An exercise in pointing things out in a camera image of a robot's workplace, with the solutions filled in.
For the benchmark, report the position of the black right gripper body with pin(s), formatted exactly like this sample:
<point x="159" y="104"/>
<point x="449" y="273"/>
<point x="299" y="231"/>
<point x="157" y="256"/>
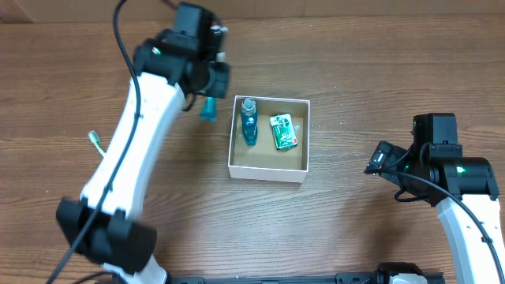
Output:
<point x="394" y="173"/>

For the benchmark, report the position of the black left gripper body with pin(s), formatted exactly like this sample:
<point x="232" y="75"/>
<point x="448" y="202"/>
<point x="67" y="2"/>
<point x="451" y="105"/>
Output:
<point x="218" y="79"/>

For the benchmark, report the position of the Colgate toothpaste tube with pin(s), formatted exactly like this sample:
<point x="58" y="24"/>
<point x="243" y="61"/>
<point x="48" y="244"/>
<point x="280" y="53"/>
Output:
<point x="209" y="110"/>

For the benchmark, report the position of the teal Listerine mouthwash bottle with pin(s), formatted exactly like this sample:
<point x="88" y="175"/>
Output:
<point x="249" y="117"/>

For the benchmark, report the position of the green Dettol soap bar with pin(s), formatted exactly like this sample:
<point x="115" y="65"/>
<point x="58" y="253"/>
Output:
<point x="283" y="132"/>

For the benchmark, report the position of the green toothbrush with cap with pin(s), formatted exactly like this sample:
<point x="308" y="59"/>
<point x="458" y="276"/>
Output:
<point x="94" y="138"/>

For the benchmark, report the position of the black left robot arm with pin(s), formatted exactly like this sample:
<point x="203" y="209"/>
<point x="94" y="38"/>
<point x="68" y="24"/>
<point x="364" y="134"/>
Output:
<point x="103" y="224"/>

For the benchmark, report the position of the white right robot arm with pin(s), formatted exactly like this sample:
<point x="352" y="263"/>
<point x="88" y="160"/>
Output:
<point x="463" y="191"/>

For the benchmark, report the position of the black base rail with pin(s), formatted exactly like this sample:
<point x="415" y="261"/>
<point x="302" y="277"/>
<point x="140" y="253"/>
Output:
<point x="385" y="273"/>

